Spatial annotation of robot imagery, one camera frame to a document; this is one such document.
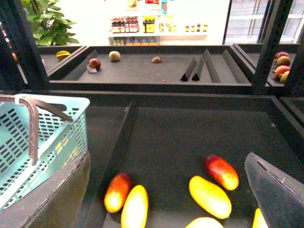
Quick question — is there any right gripper felt left finger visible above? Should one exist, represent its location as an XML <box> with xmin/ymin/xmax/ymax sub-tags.
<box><xmin>0</xmin><ymin>152</ymin><xmax>91</xmax><ymax>228</ymax></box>

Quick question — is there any right gripper felt right finger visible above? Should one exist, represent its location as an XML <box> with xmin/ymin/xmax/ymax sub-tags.
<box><xmin>245</xmin><ymin>153</ymin><xmax>304</xmax><ymax>228</ymax></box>

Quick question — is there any teal plastic basket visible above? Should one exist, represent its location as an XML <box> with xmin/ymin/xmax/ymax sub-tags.
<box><xmin>0</xmin><ymin>94</ymin><xmax>90</xmax><ymax>209</ymax></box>

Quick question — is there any yellow mango centre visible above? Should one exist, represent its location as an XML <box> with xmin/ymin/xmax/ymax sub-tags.
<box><xmin>189</xmin><ymin>176</ymin><xmax>232</xmax><ymax>219</ymax></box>

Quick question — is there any red mango right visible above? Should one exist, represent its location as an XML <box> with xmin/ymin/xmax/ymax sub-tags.
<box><xmin>203</xmin><ymin>154</ymin><xmax>239</xmax><ymax>190</ymax></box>

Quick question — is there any red yellow mango left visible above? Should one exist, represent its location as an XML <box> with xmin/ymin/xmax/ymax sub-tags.
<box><xmin>104</xmin><ymin>171</ymin><xmax>132</xmax><ymax>213</ymax></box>

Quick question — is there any yellow mango lower left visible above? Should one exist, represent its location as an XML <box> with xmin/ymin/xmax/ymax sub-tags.
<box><xmin>121</xmin><ymin>185</ymin><xmax>149</xmax><ymax>228</ymax></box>

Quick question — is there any dark fruit display shelf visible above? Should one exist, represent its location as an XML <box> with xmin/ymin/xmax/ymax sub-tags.
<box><xmin>0</xmin><ymin>0</ymin><xmax>304</xmax><ymax>228</ymax></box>

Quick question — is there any red apple on tray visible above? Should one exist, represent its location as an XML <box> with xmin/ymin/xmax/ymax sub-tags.
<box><xmin>88</xmin><ymin>58</ymin><xmax>101</xmax><ymax>70</ymax></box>

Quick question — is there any black triangular divider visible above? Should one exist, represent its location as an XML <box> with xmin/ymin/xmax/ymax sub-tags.
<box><xmin>181</xmin><ymin>57</ymin><xmax>197</xmax><ymax>82</ymax></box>

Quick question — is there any pale round fruit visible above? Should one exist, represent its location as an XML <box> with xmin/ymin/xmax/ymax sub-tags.
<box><xmin>109</xmin><ymin>51</ymin><xmax>121</xmax><ymax>62</ymax></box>

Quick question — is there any green potted plant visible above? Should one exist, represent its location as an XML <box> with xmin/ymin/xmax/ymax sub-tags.
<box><xmin>21</xmin><ymin>0</ymin><xmax>79</xmax><ymax>46</ymax></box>

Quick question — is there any brown basket handle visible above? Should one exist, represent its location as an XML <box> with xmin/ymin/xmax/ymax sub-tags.
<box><xmin>0</xmin><ymin>95</ymin><xmax>73</xmax><ymax>165</ymax></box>

